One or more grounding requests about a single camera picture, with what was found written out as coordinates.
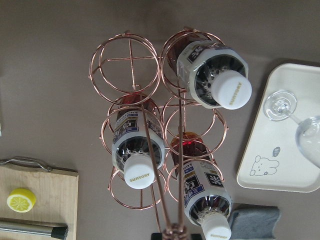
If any copper wire bottle basket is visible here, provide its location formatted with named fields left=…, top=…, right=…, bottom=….
left=88, top=27, right=228, bottom=240

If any steel muddler black tip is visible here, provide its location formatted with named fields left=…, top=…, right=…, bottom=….
left=0, top=221, right=69, bottom=240

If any tea bottle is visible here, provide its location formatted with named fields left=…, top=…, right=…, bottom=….
left=182, top=131, right=232, bottom=240
left=112, top=99, right=165, bottom=190
left=167, top=33, right=252, bottom=110

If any cream rabbit tray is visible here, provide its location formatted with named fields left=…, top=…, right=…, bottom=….
left=236, top=63, right=320, bottom=193

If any half lemon slice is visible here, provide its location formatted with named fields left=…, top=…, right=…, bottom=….
left=6, top=188, right=37, bottom=213

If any grey folded cloth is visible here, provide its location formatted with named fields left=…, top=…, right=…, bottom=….
left=228, top=205, right=281, bottom=240

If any tea bottle near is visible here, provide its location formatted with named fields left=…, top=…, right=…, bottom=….
left=167, top=33, right=252, bottom=110

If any bamboo cutting board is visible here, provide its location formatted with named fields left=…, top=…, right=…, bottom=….
left=0, top=156, right=79, bottom=240

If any clear wine glass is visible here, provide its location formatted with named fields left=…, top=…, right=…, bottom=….
left=263, top=90, right=320, bottom=168

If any tea bottle middle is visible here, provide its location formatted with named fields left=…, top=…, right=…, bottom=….
left=112, top=99, right=165, bottom=190

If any tea bottle far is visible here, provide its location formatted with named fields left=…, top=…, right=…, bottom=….
left=182, top=131, right=232, bottom=240

